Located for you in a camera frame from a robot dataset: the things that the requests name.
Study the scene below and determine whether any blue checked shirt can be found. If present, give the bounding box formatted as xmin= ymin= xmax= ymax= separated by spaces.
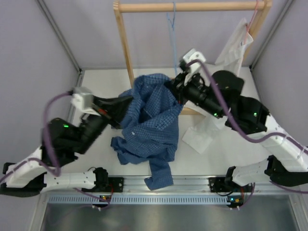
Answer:
xmin=111 ymin=74 xmax=183 ymax=190

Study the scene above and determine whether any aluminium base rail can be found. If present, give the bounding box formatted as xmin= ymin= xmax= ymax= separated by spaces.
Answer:
xmin=109 ymin=176 xmax=291 ymax=195

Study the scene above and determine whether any pink wire hanger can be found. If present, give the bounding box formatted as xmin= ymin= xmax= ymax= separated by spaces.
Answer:
xmin=241 ymin=0 xmax=259 ymax=45

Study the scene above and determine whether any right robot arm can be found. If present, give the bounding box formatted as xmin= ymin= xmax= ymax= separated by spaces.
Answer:
xmin=165 ymin=70 xmax=308 ymax=191

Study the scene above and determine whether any right aluminium frame post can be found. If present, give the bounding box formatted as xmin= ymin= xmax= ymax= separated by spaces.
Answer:
xmin=249 ymin=0 xmax=294 ymax=72

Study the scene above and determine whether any left aluminium frame post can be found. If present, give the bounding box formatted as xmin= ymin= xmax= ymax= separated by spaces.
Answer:
xmin=35 ymin=0 xmax=84 ymax=87

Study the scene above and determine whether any grey slotted cable duct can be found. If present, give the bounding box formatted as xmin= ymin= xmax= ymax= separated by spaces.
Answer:
xmin=48 ymin=194 xmax=233 ymax=205

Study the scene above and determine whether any blue wire hanger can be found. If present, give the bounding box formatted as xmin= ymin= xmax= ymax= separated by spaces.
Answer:
xmin=166 ymin=2 xmax=178 ymax=76

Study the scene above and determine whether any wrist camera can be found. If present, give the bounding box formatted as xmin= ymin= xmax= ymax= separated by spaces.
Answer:
xmin=71 ymin=87 xmax=98 ymax=115
xmin=179 ymin=49 xmax=207 ymax=86

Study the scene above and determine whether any aluminium frame post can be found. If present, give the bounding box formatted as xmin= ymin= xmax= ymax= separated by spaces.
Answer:
xmin=249 ymin=0 xmax=294 ymax=72
xmin=35 ymin=0 xmax=84 ymax=87

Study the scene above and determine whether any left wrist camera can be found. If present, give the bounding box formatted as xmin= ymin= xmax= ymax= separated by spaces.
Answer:
xmin=71 ymin=87 xmax=98 ymax=115

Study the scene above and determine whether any wooden clothes rack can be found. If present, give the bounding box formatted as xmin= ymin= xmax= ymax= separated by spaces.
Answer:
xmin=113 ymin=0 xmax=273 ymax=116

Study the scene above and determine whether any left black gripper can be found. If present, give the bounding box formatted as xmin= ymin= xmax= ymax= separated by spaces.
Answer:
xmin=73 ymin=95 xmax=136 ymax=155

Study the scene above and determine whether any white shirt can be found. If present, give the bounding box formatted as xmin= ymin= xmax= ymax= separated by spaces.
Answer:
xmin=182 ymin=18 xmax=254 ymax=154

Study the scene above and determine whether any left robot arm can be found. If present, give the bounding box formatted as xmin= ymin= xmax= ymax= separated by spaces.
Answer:
xmin=0 ymin=93 xmax=133 ymax=198

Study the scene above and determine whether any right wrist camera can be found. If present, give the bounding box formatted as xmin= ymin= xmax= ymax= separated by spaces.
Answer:
xmin=179 ymin=49 xmax=207 ymax=86

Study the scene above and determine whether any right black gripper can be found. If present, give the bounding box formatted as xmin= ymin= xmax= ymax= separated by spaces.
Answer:
xmin=165 ymin=70 xmax=226 ymax=121

